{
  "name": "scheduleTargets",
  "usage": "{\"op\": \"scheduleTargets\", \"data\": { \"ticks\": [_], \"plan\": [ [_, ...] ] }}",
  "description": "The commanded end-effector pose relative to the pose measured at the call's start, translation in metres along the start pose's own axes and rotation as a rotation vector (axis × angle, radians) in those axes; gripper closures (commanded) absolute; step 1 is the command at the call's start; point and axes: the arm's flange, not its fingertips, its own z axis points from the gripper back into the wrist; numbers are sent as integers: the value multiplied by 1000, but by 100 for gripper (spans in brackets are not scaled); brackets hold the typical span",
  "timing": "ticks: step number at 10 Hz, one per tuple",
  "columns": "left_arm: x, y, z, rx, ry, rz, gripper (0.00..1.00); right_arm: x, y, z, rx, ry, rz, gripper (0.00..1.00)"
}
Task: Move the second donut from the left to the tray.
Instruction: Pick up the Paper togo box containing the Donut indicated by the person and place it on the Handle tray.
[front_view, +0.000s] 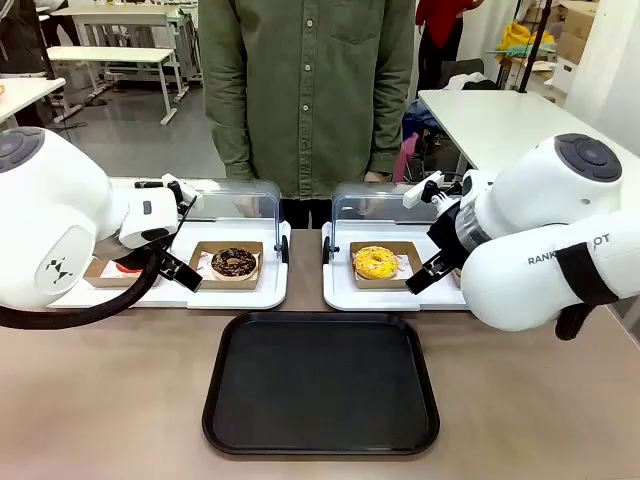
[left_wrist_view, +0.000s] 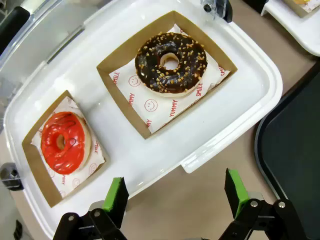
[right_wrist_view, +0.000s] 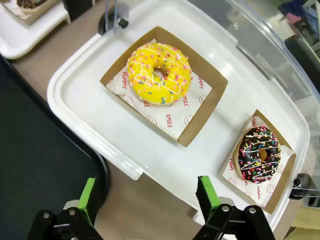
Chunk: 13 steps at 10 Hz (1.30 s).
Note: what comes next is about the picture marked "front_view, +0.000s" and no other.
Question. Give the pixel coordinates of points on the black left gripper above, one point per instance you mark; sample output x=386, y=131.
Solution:
x=135, y=255

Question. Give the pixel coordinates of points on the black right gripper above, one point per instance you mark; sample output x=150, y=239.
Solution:
x=447, y=232

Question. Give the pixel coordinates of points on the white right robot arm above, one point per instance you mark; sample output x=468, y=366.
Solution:
x=540, y=240

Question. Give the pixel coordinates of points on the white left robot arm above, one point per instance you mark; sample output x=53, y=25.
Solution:
x=45, y=210

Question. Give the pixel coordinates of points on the brown cardboard donut box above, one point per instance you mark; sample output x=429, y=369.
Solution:
x=407, y=255
x=200, y=255
x=100, y=277

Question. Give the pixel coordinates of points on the yellow sprinkled donut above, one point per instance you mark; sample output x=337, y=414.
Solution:
x=375, y=262

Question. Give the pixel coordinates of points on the chocolate sprinkled donut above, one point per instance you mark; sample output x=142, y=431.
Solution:
x=234, y=263

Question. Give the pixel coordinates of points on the red glazed donut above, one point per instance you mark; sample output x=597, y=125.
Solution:
x=127, y=270

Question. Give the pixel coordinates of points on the black plastic tray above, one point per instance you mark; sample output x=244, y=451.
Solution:
x=320, y=385

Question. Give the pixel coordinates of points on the person's left hand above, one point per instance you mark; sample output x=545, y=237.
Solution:
x=375, y=176

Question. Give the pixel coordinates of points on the white display case clear lid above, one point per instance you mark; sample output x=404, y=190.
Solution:
x=240, y=297
x=340, y=295

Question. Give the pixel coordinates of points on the pink bag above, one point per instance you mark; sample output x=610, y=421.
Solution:
x=406, y=160

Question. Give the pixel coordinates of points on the white table beside person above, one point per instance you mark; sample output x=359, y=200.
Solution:
x=495, y=120

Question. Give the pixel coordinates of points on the white cloth on chair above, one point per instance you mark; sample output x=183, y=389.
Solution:
x=470, y=81

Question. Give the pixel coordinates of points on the person in green shirt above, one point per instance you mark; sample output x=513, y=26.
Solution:
x=305, y=90

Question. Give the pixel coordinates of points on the white desk with legs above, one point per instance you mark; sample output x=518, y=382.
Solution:
x=110, y=55

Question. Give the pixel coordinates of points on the white side table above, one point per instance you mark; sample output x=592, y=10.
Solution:
x=25, y=92

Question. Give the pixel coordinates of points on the small white box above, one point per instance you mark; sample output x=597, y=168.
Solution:
x=565, y=74

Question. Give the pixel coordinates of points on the person in red top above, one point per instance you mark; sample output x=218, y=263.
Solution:
x=445, y=30

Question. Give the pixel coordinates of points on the yellow cloth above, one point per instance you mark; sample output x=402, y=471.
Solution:
x=522, y=40

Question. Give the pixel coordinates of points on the black stand pole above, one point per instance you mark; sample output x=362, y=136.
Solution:
x=535, y=45

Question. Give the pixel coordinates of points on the person in dark clothes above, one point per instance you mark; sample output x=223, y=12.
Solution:
x=20, y=35

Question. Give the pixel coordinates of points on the large cardboard box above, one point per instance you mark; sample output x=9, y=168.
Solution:
x=577, y=30

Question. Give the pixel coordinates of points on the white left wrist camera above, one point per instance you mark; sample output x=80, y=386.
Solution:
x=184, y=189

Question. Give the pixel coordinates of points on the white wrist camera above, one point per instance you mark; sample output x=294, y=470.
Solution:
x=422, y=190
x=184, y=189

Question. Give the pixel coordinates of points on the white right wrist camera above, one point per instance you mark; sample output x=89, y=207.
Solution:
x=422, y=190

